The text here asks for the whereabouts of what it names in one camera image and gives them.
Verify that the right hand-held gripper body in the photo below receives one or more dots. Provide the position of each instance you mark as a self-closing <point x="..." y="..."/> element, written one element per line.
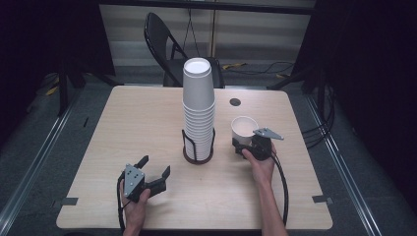
<point x="261" y="147"/>

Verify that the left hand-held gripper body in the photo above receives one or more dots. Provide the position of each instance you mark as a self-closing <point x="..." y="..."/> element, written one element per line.
<point x="133" y="180"/>

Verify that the white paper cup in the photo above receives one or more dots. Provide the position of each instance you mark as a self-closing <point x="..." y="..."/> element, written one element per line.
<point x="244" y="129"/>

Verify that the stack of white paper cups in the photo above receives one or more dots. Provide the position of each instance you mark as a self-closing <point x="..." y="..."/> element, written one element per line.
<point x="199" y="108"/>

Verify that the person's right hand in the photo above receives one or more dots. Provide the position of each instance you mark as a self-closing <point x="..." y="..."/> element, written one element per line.
<point x="264" y="172"/>

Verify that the person's left hand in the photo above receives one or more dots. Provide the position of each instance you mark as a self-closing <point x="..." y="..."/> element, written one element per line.
<point x="135" y="214"/>

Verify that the dark round table grommet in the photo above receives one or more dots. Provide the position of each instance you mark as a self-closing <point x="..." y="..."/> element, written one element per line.
<point x="235" y="102"/>

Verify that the grey tape strip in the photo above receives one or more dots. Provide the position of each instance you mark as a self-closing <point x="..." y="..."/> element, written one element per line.
<point x="322" y="199"/>
<point x="69" y="201"/>

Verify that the yellow floor tape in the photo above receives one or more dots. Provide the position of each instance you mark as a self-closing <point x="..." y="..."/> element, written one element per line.
<point x="51" y="90"/>
<point x="233" y="66"/>
<point x="282" y="75"/>

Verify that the black metal stand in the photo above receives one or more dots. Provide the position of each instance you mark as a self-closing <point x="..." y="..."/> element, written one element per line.
<point x="295" y="78"/>
<point x="63" y="91"/>

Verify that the black folding chair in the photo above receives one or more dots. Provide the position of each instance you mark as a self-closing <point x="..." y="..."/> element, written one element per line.
<point x="157" y="39"/>

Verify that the metal floor rail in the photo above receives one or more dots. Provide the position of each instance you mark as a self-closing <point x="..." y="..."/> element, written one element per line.
<point x="344" y="170"/>
<point x="36" y="164"/>

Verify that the wooden post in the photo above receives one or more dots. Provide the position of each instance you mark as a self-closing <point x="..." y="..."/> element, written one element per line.
<point x="213" y="32"/>

